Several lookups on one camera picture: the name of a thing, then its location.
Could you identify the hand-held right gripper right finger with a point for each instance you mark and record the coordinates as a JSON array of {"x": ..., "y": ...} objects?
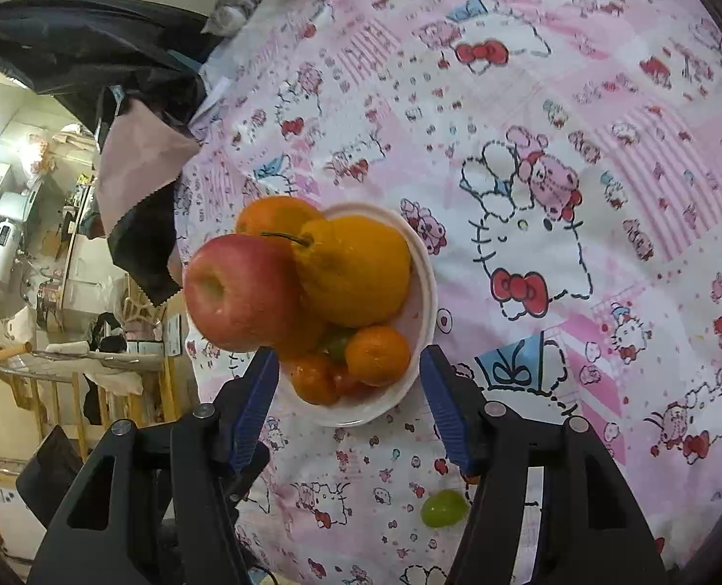
[{"x": 449, "y": 408}]

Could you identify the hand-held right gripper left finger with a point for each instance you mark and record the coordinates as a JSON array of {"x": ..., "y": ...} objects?
[{"x": 257, "y": 402}]

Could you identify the red apple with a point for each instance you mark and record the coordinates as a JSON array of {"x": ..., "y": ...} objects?
[{"x": 245, "y": 298}]

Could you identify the white bowl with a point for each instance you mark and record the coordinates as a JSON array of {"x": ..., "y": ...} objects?
[{"x": 418, "y": 292}]

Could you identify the large knobbed orange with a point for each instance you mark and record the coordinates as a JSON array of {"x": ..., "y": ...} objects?
[{"x": 354, "y": 274}]

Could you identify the small orange fruit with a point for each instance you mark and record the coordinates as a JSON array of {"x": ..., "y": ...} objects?
[{"x": 314, "y": 381}]

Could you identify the mandarin orange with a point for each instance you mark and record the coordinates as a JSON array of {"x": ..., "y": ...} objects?
[{"x": 378, "y": 355}]

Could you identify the small red-orange fruit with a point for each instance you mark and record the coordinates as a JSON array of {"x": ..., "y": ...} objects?
[{"x": 351, "y": 384}]

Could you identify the green grape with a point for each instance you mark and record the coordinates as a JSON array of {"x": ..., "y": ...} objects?
[
  {"x": 336, "y": 346},
  {"x": 443, "y": 509}
]

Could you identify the round orange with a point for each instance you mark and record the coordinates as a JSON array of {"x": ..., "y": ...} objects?
[{"x": 275, "y": 216}]

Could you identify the wooden rack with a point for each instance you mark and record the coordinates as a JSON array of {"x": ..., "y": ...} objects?
[{"x": 62, "y": 372}]

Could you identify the black panel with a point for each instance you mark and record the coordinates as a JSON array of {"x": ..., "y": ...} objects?
[{"x": 50, "y": 475}]

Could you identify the dusty pink cloth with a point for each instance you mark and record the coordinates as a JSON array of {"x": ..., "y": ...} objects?
[{"x": 141, "y": 164}]

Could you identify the white box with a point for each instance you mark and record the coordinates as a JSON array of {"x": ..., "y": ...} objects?
[{"x": 10, "y": 518}]

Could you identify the white appliance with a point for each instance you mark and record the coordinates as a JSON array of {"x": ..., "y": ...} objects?
[{"x": 1, "y": 244}]

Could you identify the pink printed blanket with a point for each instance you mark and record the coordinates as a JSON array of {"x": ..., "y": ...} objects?
[{"x": 580, "y": 73}]

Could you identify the grey fluffy cloth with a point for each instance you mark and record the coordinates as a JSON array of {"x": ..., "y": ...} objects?
[{"x": 233, "y": 9}]

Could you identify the black cloth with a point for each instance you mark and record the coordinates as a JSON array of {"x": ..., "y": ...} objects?
[{"x": 92, "y": 42}]

